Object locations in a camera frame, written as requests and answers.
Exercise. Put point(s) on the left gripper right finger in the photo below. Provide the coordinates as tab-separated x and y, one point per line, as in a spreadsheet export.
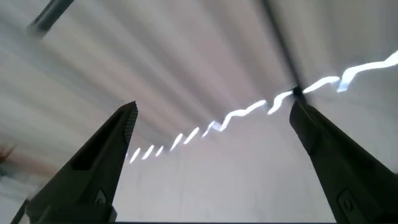
357	186

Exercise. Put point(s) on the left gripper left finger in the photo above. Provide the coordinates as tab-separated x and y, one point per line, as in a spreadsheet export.
87	180

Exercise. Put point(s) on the black clothes rack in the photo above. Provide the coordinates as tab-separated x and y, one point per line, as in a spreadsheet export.
281	43

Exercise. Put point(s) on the white curtain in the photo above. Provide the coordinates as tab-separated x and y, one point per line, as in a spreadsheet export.
155	62

